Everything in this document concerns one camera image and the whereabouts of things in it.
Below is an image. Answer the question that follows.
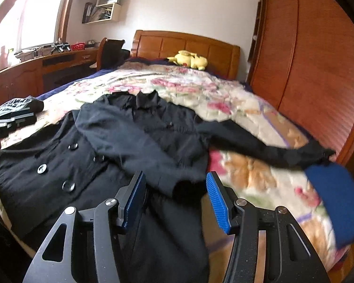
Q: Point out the black coat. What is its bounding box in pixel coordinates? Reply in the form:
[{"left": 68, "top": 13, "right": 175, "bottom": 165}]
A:
[{"left": 0, "top": 92, "right": 333, "bottom": 282}]

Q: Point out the dark grey folded garment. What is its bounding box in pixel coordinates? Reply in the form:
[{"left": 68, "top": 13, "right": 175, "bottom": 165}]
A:
[{"left": 0, "top": 96, "right": 44, "bottom": 122}]

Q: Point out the blue bed sheet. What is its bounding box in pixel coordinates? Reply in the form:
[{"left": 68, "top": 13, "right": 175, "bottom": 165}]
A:
[{"left": 36, "top": 68, "right": 116, "bottom": 100}]

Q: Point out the wooden desk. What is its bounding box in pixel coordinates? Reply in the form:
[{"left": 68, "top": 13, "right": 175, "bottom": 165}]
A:
[{"left": 0, "top": 49, "right": 98, "bottom": 105}]

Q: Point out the blue folded garment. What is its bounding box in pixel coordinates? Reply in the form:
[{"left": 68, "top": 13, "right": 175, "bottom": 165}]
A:
[{"left": 304, "top": 163, "right": 354, "bottom": 249}]

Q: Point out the black device on desk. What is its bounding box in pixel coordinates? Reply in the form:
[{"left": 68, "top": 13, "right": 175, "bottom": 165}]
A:
[{"left": 50, "top": 42, "right": 72, "bottom": 55}]

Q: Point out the red basket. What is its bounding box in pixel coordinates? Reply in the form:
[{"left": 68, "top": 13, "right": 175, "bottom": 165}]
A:
[{"left": 70, "top": 42, "right": 85, "bottom": 51}]

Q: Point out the wooden chair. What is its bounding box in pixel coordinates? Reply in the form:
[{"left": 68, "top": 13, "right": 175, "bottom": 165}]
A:
[{"left": 90, "top": 38, "right": 130, "bottom": 72}]

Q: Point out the yellow plush toy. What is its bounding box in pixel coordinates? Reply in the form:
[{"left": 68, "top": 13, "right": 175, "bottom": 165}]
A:
[{"left": 167, "top": 50, "right": 208, "bottom": 70}]

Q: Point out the wooden wardrobe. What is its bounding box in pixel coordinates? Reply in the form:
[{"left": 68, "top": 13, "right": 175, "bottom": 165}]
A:
[{"left": 249, "top": 0, "right": 354, "bottom": 176}]

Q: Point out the wooden headboard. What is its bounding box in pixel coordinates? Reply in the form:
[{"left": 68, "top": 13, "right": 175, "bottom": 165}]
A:
[{"left": 131, "top": 30, "right": 240, "bottom": 80}]

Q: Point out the white wall shelf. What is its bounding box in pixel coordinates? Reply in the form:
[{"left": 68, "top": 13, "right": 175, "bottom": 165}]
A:
[{"left": 78, "top": 0, "right": 128, "bottom": 25}]

